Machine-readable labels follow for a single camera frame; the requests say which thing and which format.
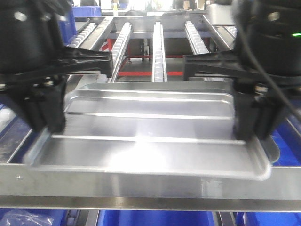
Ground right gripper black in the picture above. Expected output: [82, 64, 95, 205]
[183, 52, 301, 111]

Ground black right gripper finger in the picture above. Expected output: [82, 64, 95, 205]
[14, 94, 48, 132]
[43, 77, 66, 132]

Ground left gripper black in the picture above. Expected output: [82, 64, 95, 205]
[0, 46, 112, 108]

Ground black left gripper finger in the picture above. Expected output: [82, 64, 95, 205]
[254, 95, 286, 139]
[233, 92, 257, 141]

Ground small silver metal tray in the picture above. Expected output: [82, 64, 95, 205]
[24, 89, 272, 181]

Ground large silver metal tray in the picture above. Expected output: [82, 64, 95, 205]
[79, 81, 280, 163]

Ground steel front cross beam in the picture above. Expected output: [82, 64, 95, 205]
[0, 164, 301, 212]

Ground distant blue bin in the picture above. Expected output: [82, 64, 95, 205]
[72, 6, 101, 17]

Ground lower right blue bin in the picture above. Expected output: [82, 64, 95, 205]
[235, 212, 301, 226]

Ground plastic bag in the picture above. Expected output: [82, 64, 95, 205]
[0, 210, 54, 226]

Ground lower left blue bin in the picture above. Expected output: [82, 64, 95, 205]
[0, 208, 68, 226]

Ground lower middle blue bin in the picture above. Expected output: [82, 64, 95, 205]
[97, 210, 214, 226]

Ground roller conveyor rail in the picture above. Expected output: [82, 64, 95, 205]
[185, 21, 209, 55]
[67, 23, 96, 48]
[108, 22, 132, 83]
[222, 26, 238, 38]
[151, 22, 167, 82]

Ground red table frame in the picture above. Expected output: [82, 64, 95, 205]
[101, 39, 189, 77]

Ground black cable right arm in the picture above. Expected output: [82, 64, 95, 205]
[231, 0, 301, 118]

